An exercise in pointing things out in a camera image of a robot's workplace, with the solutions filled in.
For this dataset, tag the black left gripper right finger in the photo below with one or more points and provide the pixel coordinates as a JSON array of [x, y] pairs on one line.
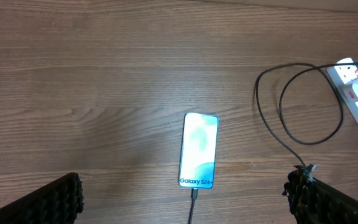
[[311, 201]]

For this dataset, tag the Samsung Galaxy smartphone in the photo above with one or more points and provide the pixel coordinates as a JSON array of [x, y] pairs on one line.
[[198, 151]]

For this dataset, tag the white power strip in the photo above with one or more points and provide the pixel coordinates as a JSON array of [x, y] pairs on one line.
[[344, 72]]

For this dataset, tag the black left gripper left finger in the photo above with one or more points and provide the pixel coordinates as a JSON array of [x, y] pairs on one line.
[[57, 202]]

